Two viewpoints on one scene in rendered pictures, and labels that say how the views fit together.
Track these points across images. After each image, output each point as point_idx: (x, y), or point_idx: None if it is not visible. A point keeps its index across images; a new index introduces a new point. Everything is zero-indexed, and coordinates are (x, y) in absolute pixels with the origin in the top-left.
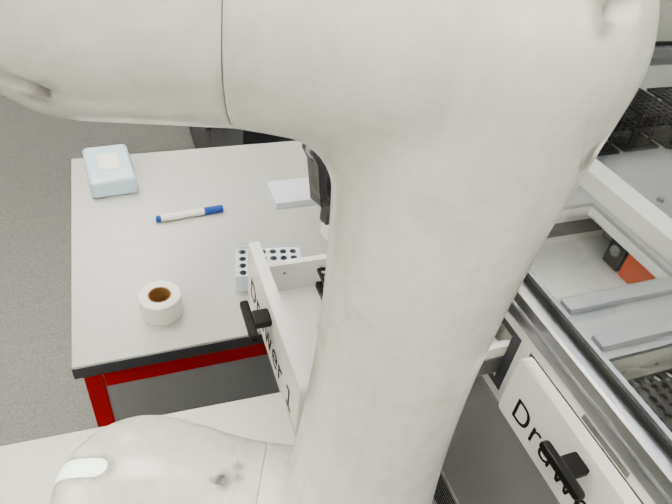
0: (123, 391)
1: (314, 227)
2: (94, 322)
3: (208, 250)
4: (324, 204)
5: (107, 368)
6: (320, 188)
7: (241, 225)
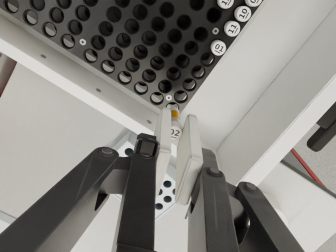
0: (301, 170)
1: (34, 186)
2: (305, 238)
3: (159, 237)
4: (252, 186)
5: (332, 193)
6: (288, 233)
7: (102, 241)
